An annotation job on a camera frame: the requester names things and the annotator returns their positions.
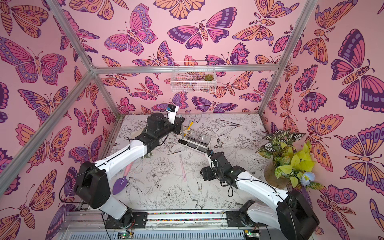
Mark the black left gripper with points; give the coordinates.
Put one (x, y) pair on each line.
(177, 126)

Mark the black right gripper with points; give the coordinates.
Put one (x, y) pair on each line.
(212, 156)

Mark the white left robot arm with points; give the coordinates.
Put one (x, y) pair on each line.
(92, 183)

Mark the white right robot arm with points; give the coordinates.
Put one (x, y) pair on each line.
(286, 211)

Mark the cream toothbrush holder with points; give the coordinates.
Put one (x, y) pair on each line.
(195, 141)

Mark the small succulent plant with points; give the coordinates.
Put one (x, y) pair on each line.
(209, 77)

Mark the pink cylinder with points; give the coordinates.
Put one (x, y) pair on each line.
(127, 170)

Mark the artificial leafy potted plant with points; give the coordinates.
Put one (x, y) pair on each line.
(289, 166)

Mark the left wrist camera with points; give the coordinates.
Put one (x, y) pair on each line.
(171, 112)

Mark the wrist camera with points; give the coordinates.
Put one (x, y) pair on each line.
(171, 112)
(208, 154)

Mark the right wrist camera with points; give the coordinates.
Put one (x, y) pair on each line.
(208, 154)

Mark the white wire basket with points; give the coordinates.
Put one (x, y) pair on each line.
(188, 76)

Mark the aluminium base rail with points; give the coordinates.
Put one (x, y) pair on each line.
(166, 225)

